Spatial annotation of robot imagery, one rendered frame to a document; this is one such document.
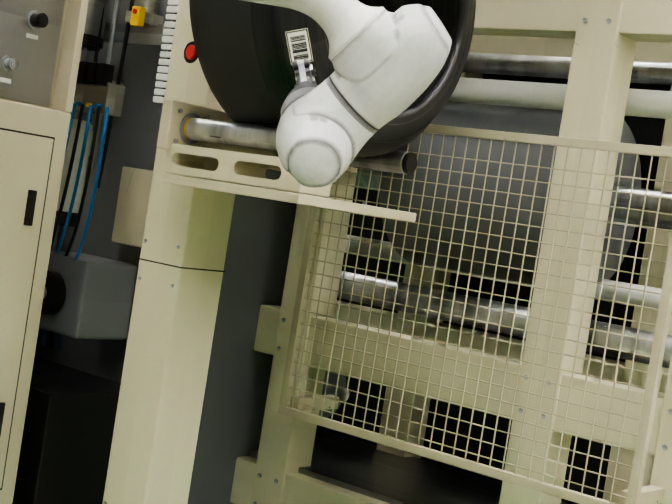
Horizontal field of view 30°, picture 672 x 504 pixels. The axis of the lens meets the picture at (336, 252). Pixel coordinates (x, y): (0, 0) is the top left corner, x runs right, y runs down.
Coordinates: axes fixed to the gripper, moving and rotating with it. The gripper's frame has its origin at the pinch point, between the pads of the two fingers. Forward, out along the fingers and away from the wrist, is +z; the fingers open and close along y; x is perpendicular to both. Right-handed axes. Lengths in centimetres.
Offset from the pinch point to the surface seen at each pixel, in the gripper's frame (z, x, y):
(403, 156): 33.9, 15.5, 30.1
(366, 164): 39, 8, 32
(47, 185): 48, -58, 27
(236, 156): 22.8, -15.8, 19.6
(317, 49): 16.1, 2.8, 0.6
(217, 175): 24.1, -20.2, 23.1
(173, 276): 35, -35, 47
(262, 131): 24.0, -10.2, 16.2
